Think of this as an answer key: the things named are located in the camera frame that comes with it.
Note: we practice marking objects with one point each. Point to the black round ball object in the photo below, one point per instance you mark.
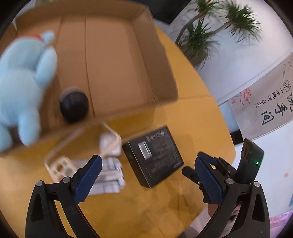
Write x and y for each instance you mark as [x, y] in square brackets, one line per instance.
[74, 104]

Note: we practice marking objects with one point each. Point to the toilet sign curtain banner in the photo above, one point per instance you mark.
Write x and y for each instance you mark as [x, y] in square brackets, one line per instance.
[266, 104]

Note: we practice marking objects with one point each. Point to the spiky green potted plant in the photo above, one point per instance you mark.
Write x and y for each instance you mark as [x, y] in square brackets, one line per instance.
[196, 39]

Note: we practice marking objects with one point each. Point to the clear white phone case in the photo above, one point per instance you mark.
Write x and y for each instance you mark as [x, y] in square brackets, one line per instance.
[78, 142]

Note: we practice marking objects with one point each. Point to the white foldable phone stand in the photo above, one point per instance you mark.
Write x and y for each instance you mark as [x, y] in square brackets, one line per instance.
[111, 178]

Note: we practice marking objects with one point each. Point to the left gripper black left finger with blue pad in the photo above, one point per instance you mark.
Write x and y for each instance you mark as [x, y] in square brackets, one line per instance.
[43, 219]

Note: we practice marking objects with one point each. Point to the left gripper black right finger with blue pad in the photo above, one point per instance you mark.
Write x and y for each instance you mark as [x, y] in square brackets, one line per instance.
[253, 217]

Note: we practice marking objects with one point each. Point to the black product box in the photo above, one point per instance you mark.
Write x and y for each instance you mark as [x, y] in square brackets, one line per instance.
[153, 156]

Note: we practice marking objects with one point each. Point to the shallow brown cardboard box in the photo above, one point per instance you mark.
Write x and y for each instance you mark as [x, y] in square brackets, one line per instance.
[108, 49]

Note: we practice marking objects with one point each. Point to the black camera box green light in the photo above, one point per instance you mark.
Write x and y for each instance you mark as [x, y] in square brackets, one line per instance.
[250, 162]

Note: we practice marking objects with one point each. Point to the light blue plush toy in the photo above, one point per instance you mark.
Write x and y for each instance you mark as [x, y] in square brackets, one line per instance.
[28, 66]

